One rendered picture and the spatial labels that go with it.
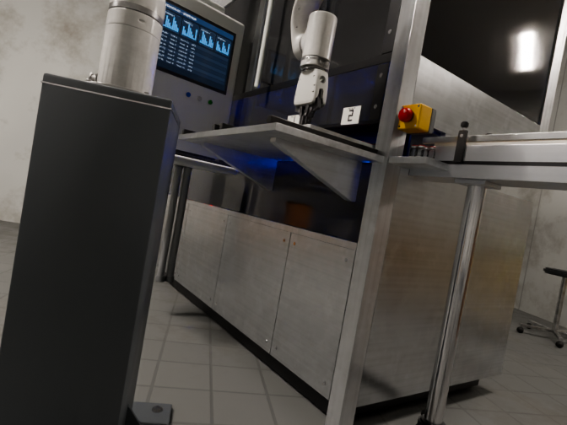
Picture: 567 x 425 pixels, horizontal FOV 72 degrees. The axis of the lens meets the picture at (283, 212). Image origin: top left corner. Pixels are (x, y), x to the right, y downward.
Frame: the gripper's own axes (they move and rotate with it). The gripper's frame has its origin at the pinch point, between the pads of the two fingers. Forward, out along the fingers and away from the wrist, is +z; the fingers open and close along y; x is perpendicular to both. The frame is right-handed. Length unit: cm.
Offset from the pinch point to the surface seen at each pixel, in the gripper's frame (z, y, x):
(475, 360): 75, -13, -98
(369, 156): 5.8, -11.0, -17.5
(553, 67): -55, -13, -118
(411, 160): 5.7, -21.2, -23.5
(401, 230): 26.0, -12.6, -35.8
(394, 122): -5.8, -12.5, -23.7
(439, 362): 61, -32, -38
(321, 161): 9.7, -2.5, -6.4
